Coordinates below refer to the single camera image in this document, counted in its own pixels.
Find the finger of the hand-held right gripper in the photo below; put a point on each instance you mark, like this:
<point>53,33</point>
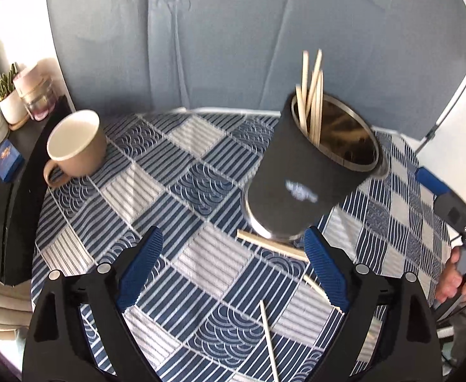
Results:
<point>431,181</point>
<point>455,213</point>

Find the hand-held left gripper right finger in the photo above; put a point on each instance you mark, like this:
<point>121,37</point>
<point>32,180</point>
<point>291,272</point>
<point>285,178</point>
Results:
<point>328,270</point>

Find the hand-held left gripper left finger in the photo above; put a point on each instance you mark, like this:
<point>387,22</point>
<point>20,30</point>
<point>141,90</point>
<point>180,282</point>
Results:
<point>139,270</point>

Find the single wooden chopstick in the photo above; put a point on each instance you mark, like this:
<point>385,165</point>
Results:
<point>272,245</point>
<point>316,288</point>
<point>269,338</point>

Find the black cylindrical utensil holder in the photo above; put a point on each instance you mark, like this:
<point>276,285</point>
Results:
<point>296,167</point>

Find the person's right hand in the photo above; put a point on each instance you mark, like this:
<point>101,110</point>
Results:
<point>451,282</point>

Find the blue white patterned tablecloth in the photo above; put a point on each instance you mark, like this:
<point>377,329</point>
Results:
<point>145,183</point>

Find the beige ceramic mug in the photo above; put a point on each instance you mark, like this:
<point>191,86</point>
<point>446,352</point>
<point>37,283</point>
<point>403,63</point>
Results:
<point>85,155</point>

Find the black side table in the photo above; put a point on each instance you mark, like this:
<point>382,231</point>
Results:
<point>22,207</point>

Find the beige curtain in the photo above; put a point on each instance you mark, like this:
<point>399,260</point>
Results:
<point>2,302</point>

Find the small blue box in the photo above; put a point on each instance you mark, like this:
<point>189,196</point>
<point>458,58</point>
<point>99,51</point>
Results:
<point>8,161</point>

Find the pink lidded glass jar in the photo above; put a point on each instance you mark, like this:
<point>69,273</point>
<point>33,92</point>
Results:
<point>38,99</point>

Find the succulent in white pot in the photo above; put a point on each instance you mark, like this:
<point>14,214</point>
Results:
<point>12,107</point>

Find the grey backdrop cloth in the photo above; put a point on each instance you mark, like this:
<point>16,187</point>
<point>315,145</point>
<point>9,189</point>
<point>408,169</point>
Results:
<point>217,47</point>

